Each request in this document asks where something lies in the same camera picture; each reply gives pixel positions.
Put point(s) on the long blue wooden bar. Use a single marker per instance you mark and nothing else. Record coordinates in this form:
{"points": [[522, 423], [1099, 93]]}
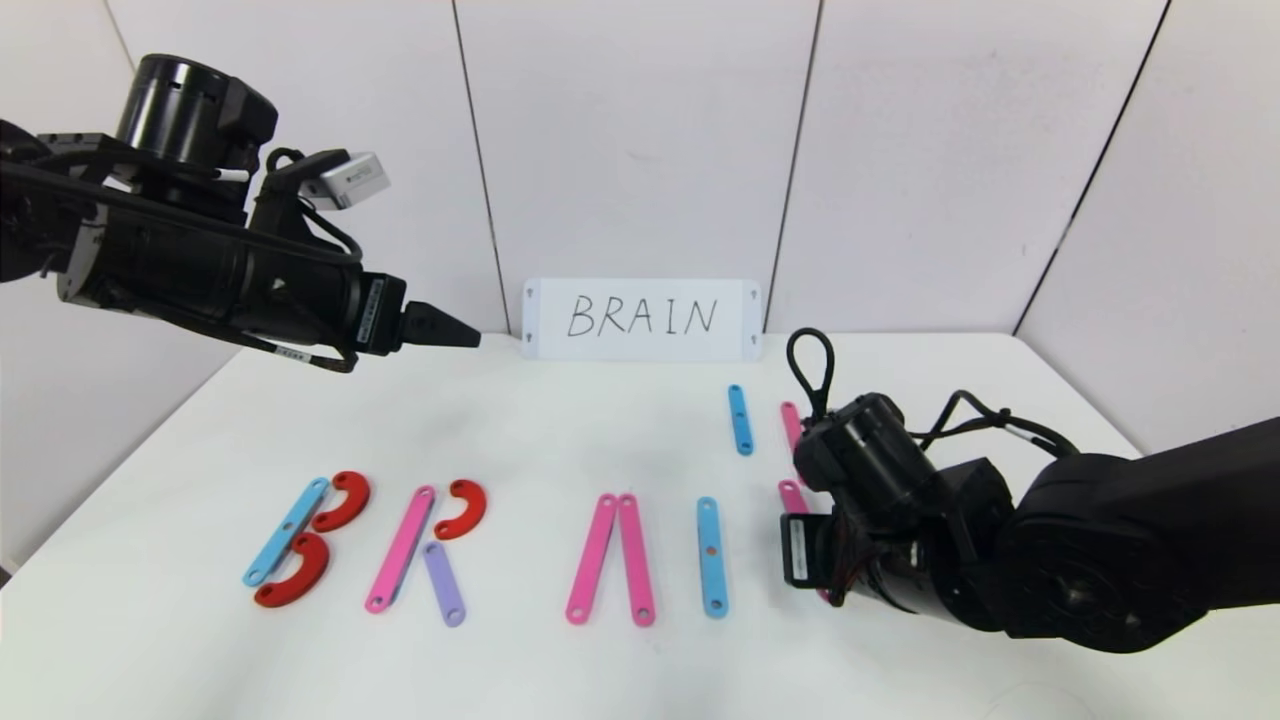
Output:
{"points": [[287, 532], [711, 556]]}

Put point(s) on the pink wooden bar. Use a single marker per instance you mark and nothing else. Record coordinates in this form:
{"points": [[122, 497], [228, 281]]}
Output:
{"points": [[590, 558], [400, 550], [790, 495], [636, 560], [790, 425]]}

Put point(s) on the small red wooden arc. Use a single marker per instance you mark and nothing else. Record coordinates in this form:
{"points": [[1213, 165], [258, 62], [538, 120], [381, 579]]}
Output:
{"points": [[470, 510]]}

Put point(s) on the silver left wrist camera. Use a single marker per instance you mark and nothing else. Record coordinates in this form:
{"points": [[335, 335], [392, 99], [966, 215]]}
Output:
{"points": [[350, 180]]}

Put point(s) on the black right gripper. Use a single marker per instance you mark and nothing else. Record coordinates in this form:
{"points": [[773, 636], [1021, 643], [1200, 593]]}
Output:
{"points": [[799, 551]]}

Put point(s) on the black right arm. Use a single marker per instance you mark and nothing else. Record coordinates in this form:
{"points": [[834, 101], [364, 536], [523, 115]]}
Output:
{"points": [[1100, 540]]}

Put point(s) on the short purple wooden bar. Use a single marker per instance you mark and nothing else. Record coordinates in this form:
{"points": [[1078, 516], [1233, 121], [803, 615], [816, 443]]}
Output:
{"points": [[444, 585]]}

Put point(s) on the white BRAIN sign card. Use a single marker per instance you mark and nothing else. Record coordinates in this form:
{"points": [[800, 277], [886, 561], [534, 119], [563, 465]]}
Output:
{"points": [[640, 318]]}

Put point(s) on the short blue wooden bar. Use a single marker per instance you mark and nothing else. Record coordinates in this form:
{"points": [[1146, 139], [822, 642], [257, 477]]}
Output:
{"points": [[740, 420]]}

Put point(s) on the large red wooden arc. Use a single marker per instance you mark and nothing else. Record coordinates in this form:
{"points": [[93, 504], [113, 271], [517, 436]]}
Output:
{"points": [[308, 575], [352, 500]]}

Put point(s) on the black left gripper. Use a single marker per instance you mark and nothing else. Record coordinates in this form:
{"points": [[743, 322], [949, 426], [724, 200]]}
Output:
{"points": [[381, 313]]}

